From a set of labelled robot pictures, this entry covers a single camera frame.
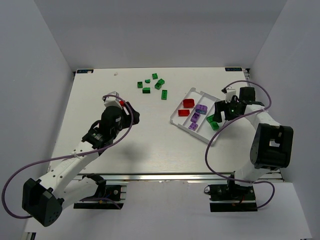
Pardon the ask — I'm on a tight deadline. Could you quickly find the purple paw print lego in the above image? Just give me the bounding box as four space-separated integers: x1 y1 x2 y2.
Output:
195 104 208 115

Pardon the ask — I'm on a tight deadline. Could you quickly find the red rounded lego brick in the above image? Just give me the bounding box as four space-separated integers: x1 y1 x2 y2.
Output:
182 98 195 109

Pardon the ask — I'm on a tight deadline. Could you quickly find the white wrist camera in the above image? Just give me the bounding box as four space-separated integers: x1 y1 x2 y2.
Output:
102 91 122 108
221 87 237 103

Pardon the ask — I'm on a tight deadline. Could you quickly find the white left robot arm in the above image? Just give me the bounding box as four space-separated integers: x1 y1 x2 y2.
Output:
22 100 140 227

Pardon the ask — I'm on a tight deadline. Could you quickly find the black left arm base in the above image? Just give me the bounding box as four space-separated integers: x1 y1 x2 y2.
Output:
73 173 127 210

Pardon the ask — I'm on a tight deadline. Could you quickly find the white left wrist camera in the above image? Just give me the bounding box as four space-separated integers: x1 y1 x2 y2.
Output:
102 91 122 108

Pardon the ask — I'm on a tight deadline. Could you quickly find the green long lego plate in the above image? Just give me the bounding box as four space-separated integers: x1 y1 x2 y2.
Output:
206 114 215 124

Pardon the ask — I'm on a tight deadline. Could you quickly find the blue corner label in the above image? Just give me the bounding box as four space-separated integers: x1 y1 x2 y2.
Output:
76 69 94 74
224 67 243 72

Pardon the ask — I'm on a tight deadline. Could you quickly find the green long lego brick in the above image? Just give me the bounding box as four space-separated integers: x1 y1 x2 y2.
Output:
161 89 168 100

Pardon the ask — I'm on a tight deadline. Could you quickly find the aluminium table rail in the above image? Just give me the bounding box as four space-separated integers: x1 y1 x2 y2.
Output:
44 172 285 183

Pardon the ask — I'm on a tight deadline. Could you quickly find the purple square lego brick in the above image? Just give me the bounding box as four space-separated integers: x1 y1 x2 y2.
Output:
188 122 198 131

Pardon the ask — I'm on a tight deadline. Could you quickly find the small purple lego brick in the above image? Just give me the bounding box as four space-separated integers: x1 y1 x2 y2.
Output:
190 112 200 123

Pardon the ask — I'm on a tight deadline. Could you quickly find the blue left corner label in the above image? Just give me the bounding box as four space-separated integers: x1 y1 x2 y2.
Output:
76 69 94 74

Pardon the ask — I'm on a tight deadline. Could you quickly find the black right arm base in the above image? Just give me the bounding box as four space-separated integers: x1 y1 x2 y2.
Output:
203 180 258 213

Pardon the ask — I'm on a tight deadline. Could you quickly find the white three-compartment tray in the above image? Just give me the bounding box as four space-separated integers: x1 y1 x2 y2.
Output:
169 87 220 144

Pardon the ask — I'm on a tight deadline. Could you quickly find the blue right corner label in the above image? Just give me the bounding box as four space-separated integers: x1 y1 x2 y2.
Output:
224 67 243 72

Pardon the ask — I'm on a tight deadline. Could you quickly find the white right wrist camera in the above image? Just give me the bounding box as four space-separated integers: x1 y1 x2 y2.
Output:
221 87 237 103

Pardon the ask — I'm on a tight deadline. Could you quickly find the green square lego brick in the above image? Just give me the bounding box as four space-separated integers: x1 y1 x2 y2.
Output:
154 78 165 90

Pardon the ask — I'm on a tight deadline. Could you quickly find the green small lego brick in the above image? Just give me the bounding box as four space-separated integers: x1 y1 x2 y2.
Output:
151 73 158 80

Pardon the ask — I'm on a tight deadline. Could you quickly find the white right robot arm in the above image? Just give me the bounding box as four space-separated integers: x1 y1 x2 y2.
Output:
213 87 294 187

